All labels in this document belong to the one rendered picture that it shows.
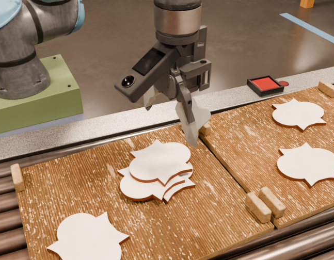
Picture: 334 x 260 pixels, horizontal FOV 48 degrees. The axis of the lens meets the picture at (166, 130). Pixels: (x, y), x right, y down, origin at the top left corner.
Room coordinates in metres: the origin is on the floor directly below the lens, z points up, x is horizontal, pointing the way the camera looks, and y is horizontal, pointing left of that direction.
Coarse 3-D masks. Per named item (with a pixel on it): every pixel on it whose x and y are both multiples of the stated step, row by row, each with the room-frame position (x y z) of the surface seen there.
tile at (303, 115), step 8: (272, 104) 0.81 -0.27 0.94; (280, 104) 0.81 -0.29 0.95; (288, 104) 0.81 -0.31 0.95; (296, 104) 0.81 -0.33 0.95; (304, 104) 0.81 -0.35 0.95; (312, 104) 0.81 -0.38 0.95; (280, 112) 0.77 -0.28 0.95; (288, 112) 0.77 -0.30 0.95; (296, 112) 0.77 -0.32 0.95; (304, 112) 0.77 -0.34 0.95; (312, 112) 0.77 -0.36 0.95; (320, 112) 0.77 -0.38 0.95; (280, 120) 0.74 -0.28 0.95; (288, 120) 0.74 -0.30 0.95; (296, 120) 0.74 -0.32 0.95; (304, 120) 0.74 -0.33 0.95; (312, 120) 0.74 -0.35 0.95; (320, 120) 0.74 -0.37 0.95; (304, 128) 0.71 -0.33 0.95
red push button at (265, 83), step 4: (252, 80) 0.96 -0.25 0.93; (256, 80) 0.96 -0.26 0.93; (260, 80) 0.96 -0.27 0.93; (264, 80) 0.96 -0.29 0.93; (268, 80) 0.96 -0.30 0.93; (272, 80) 0.96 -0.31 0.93; (256, 84) 0.94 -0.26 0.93; (260, 84) 0.94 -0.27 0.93; (264, 84) 0.94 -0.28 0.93; (268, 84) 0.94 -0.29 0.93; (272, 84) 0.94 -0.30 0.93; (276, 84) 0.94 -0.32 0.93; (260, 88) 0.92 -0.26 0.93; (264, 88) 0.92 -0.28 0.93; (268, 88) 0.92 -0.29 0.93
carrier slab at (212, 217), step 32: (64, 160) 0.61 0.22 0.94; (96, 160) 0.61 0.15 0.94; (128, 160) 0.61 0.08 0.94; (192, 160) 0.61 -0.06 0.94; (32, 192) 0.51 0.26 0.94; (64, 192) 0.51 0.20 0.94; (96, 192) 0.51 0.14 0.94; (192, 192) 0.51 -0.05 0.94; (224, 192) 0.51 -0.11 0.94; (32, 224) 0.44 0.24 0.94; (128, 224) 0.44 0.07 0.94; (160, 224) 0.44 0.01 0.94; (192, 224) 0.44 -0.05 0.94; (224, 224) 0.44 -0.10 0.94; (256, 224) 0.44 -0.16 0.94; (32, 256) 0.37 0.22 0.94; (128, 256) 0.37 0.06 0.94; (160, 256) 0.37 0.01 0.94; (192, 256) 0.37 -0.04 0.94
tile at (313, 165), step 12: (288, 156) 0.61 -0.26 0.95; (300, 156) 0.61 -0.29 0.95; (312, 156) 0.61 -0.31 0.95; (324, 156) 0.61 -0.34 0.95; (288, 168) 0.57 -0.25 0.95; (300, 168) 0.57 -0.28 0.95; (312, 168) 0.57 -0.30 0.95; (324, 168) 0.57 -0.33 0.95; (300, 180) 0.54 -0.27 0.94; (312, 180) 0.54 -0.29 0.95; (324, 180) 0.54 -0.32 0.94
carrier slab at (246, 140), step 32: (288, 96) 0.86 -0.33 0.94; (320, 96) 0.86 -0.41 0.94; (224, 128) 0.72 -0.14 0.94; (256, 128) 0.72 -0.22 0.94; (288, 128) 0.72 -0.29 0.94; (320, 128) 0.72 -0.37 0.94; (224, 160) 0.61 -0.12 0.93; (256, 160) 0.61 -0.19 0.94; (256, 192) 0.51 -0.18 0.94; (288, 192) 0.51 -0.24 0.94; (320, 192) 0.51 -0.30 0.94; (288, 224) 0.44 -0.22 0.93
